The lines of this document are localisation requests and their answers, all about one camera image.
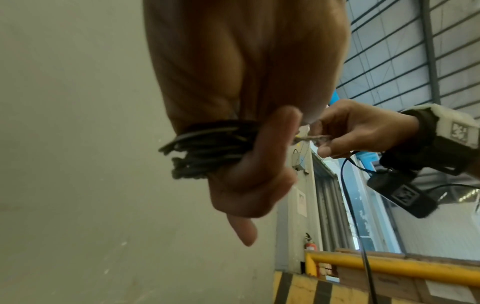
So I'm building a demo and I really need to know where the black wrist strap with marker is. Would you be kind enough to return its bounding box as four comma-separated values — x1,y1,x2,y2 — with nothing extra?
378,103,480,176

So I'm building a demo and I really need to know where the coil of grey cable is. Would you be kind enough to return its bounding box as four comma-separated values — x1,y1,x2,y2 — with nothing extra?
158,119,263,181

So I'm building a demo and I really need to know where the thin twist tie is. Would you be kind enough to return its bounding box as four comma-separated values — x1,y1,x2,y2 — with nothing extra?
294,133,332,142

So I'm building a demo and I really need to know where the red fire extinguisher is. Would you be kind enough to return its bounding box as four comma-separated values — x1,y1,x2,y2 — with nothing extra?
303,232,318,252

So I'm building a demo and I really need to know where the grey wall switch box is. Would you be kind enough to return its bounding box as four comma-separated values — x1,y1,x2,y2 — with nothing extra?
291,149,311,173

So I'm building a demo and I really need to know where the yellow guard rail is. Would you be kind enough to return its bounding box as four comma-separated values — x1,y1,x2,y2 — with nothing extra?
305,250,480,287

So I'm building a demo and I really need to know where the white paper notice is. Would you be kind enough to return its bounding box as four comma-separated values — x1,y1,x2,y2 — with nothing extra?
295,192,309,216

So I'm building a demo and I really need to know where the person's right hand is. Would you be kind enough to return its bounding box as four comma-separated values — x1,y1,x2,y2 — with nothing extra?
309,99,420,160

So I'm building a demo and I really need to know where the person's left hand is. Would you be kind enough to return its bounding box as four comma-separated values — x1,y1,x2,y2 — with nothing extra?
142,0,352,247

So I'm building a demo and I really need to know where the yellow black striped curb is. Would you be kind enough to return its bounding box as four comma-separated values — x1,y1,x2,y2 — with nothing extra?
273,269,377,304

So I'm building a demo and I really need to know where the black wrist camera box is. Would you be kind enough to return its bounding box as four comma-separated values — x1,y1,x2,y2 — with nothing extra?
366,170,440,219

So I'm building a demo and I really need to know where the brown cardboard box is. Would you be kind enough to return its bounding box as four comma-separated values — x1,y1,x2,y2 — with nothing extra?
334,247,480,304

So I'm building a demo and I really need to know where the black camera cable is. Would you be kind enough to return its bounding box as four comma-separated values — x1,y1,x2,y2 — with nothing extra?
339,156,379,304

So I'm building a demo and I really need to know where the grey roller shutter door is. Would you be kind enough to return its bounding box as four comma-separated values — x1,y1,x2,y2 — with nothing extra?
312,158,355,252

